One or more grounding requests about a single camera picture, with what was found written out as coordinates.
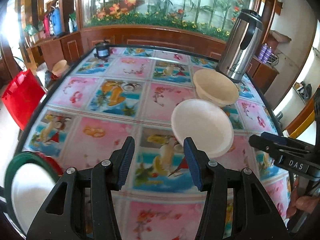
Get dark green plastic basin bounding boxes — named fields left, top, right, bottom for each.
left=2, top=151, right=60, bottom=225

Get cream plastic bowl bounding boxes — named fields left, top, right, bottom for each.
left=193, top=69, right=239, bottom=108

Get purple spray cans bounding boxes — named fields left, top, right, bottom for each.
left=258, top=43, right=272, bottom=63

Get wooden sideboard cabinet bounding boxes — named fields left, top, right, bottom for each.
left=26, top=24, right=279, bottom=93

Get stainless steel thermos jug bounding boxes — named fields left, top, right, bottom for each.
left=217, top=9, right=263, bottom=83

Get operator right hand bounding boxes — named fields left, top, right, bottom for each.
left=286, top=178, right=319, bottom=218

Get floral fruit tablecloth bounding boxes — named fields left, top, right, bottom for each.
left=23, top=47, right=290, bottom=239

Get red shopping bag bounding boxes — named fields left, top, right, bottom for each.
left=2, top=70, right=45, bottom=130

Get red scalloped plate front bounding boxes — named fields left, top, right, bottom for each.
left=36, top=152, right=63, bottom=176

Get blue thermos flask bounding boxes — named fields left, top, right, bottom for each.
left=51, top=8, right=62, bottom=35

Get small white bowl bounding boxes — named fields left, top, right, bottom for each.
left=171, top=99, right=234, bottom=159

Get large white bowl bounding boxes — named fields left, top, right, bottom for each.
left=11, top=163, right=56, bottom=233

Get stacked bowls on stool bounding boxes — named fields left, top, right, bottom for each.
left=50, top=60, right=69, bottom=80

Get pink thermos flask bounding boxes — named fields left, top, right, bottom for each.
left=43, top=15, right=50, bottom=37

